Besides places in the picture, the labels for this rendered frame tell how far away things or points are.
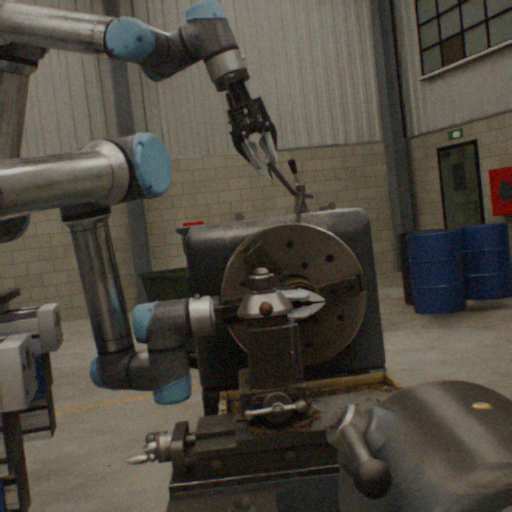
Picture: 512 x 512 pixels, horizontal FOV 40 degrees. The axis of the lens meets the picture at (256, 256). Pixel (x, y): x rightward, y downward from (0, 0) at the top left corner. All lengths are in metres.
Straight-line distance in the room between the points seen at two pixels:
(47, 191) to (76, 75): 10.75
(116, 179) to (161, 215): 10.44
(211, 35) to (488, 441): 1.16
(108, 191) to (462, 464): 0.97
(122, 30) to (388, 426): 1.04
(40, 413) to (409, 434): 1.25
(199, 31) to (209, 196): 10.48
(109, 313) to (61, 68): 10.51
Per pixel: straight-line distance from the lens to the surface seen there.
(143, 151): 1.23
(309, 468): 0.95
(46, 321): 1.53
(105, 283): 1.38
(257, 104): 1.37
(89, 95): 11.79
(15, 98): 1.66
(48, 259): 11.42
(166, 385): 1.34
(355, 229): 1.68
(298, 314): 1.33
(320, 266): 1.51
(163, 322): 1.32
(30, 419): 1.57
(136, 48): 1.31
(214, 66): 1.40
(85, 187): 1.16
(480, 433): 0.34
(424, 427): 0.37
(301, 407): 0.95
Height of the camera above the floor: 1.25
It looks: 3 degrees down
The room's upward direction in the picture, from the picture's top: 7 degrees counter-clockwise
